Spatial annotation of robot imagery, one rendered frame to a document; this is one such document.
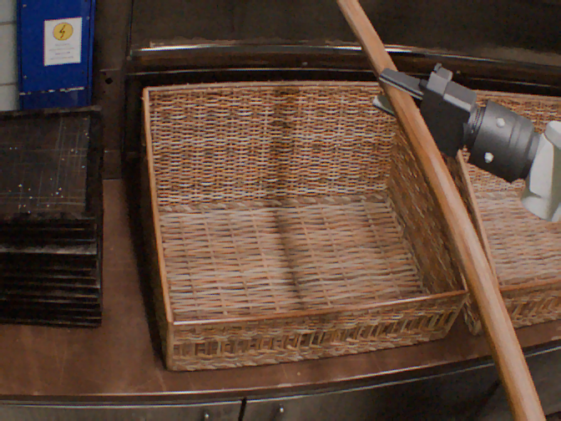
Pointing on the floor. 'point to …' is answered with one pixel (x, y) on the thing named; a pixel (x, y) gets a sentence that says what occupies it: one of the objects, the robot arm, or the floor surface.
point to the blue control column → (78, 8)
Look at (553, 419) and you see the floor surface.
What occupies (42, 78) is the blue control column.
